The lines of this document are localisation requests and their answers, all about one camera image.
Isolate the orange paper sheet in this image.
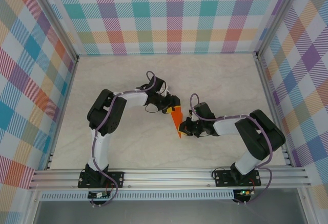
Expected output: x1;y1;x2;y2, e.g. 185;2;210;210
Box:
169;107;189;139

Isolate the grey metal sheet panel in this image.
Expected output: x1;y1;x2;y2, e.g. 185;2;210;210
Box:
33;199;308;224

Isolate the black circuit board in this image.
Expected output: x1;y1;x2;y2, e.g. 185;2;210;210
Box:
88;191;111;199

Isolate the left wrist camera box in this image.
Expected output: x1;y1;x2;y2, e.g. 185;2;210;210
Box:
150;76;171;97

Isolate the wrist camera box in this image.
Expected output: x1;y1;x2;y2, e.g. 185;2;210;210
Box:
191;102;214;121
150;76;171;97

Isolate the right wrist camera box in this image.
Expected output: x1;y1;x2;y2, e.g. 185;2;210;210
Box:
191;102;214;121

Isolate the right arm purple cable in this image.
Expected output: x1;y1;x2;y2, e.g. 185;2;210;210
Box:
189;94;274;206

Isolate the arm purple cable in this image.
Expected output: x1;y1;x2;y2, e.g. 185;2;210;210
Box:
91;71;158;208
189;94;274;206

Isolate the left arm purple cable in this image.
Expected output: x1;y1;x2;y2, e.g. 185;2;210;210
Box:
91;71;158;208

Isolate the aluminium mounting rail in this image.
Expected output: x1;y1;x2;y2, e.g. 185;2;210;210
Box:
28;167;312;190

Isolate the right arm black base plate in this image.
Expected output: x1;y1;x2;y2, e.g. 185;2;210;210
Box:
214;170;262;188

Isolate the slotted grey cable duct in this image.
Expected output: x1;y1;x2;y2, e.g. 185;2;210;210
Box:
40;190;235;201

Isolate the aluminium table side rail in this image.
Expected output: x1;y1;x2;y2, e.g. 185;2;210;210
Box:
255;52;294;168
45;56;79;171

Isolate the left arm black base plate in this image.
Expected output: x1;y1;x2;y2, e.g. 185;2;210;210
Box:
78;171;125;189

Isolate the aluminium frame post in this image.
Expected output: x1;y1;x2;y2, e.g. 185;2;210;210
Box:
255;0;305;59
25;0;79;63

